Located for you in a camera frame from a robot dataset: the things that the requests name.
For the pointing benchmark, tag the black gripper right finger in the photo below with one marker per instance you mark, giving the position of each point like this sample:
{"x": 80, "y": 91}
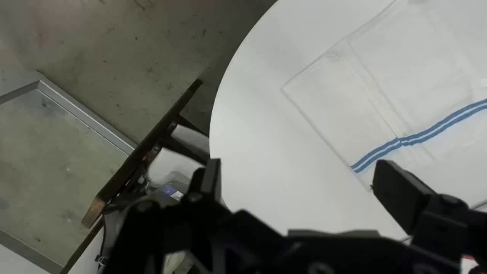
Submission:
{"x": 401, "y": 196}

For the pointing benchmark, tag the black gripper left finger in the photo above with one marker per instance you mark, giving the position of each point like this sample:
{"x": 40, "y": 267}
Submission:
{"x": 211, "y": 181}

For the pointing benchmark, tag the white towel with blue stripes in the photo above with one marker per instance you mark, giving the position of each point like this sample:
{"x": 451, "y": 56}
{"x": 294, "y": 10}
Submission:
{"x": 405, "y": 77}

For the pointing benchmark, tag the dark brown wooden chair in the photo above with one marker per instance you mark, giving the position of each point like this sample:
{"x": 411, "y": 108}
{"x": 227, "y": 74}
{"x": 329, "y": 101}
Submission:
{"x": 147, "y": 147}

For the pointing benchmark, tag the aluminium framed glass panel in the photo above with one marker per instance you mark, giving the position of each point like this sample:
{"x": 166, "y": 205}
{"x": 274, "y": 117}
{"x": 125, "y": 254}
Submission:
{"x": 51, "y": 168}

